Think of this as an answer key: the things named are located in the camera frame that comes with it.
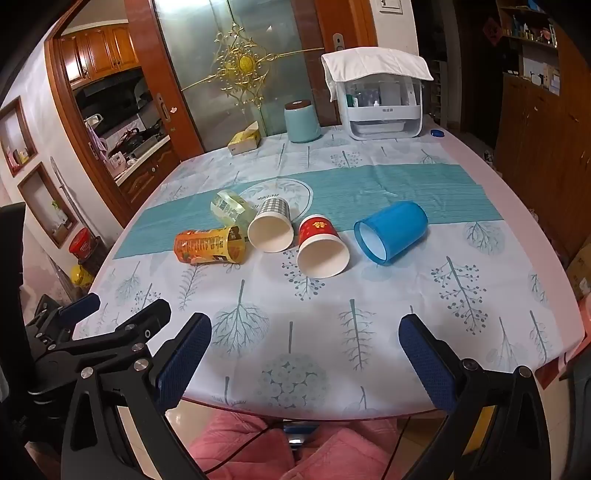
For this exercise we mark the checked paper cup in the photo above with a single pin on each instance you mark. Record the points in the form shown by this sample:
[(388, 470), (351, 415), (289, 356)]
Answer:
[(274, 210)]

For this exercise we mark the white towel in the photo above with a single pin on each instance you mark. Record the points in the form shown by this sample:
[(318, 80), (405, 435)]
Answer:
[(374, 62)]

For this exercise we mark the red plastic bucket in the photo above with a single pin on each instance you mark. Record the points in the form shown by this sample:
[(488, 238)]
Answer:
[(83, 242)]

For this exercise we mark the yellow tissue box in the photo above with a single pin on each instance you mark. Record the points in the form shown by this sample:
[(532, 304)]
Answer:
[(244, 138)]

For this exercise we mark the dark wooden shelf cabinet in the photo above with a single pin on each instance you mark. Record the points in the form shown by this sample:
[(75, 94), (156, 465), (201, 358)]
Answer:
[(540, 138)]

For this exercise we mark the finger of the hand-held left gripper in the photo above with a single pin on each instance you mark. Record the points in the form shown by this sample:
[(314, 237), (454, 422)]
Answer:
[(81, 305), (138, 324)]

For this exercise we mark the black range hood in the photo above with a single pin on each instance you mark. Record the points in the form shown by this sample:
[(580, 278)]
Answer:
[(108, 90)]

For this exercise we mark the blue plastic cup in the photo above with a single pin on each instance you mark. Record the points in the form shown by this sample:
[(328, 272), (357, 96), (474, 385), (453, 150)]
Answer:
[(397, 226)]

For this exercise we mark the wooden framed wall niche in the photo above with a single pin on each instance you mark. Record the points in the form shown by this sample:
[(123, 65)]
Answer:
[(48, 207), (16, 138)]

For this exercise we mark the teal canister with brown lid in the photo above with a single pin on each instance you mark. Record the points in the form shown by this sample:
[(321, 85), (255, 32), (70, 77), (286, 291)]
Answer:
[(302, 122)]

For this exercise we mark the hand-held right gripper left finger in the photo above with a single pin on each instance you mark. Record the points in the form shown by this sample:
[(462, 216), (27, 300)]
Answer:
[(184, 357)]

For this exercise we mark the pink hanging cloth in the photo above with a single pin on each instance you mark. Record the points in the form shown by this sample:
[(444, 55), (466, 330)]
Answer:
[(99, 143)]

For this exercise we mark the clear yellowish glass cup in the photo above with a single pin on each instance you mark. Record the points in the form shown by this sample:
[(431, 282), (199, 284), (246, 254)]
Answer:
[(228, 205)]

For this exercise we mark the red paper cup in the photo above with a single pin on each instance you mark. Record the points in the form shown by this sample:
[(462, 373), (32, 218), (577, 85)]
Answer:
[(316, 230)]

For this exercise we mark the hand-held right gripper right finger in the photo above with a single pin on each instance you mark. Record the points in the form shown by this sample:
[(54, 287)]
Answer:
[(427, 364)]

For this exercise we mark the tree print tablecloth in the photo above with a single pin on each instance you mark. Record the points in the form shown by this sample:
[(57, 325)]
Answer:
[(369, 300)]

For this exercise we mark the frosted glass door gold ornament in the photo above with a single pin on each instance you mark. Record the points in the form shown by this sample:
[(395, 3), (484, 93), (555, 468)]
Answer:
[(240, 64)]

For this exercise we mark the cardboard box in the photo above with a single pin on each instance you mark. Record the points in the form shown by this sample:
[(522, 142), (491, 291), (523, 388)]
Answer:
[(581, 272)]

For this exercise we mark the kitchen counter with wooden cabinets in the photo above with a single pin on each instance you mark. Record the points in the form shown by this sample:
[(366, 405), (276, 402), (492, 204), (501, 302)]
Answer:
[(147, 170)]

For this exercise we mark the wooden kitchen wall cabinets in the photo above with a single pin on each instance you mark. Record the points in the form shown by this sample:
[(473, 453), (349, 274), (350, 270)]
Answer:
[(99, 50)]

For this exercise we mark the orange printed paper cup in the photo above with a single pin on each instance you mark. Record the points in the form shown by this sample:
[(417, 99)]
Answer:
[(203, 244)]

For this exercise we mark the white plastic storage box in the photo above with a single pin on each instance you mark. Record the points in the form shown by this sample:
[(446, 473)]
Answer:
[(383, 115)]

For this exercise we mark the person's pink pants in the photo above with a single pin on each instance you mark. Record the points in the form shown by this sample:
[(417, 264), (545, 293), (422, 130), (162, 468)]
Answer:
[(240, 447)]

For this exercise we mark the yellow plastic container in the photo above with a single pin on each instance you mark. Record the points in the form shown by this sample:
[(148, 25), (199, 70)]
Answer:
[(81, 276)]

